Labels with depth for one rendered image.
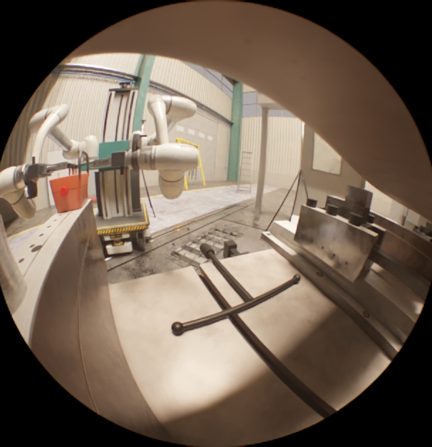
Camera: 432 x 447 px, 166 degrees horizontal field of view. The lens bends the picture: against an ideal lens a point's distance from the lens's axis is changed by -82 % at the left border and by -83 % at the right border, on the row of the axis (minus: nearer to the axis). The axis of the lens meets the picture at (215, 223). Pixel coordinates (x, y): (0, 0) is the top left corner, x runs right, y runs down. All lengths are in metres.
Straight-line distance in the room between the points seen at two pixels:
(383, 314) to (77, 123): 7.85
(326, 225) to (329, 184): 2.26
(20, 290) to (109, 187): 1.59
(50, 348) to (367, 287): 0.91
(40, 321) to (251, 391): 0.47
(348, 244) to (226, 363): 0.63
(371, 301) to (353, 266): 0.22
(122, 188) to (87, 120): 5.86
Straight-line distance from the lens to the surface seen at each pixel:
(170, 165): 0.51
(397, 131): 0.15
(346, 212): 0.83
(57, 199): 0.62
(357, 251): 0.69
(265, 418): 0.51
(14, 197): 0.78
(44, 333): 0.21
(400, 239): 1.70
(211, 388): 0.49
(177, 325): 0.51
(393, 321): 0.84
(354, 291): 0.83
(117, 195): 1.73
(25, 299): 0.23
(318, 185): 2.95
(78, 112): 7.36
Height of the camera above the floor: 0.80
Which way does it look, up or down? 20 degrees down
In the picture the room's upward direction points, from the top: 4 degrees clockwise
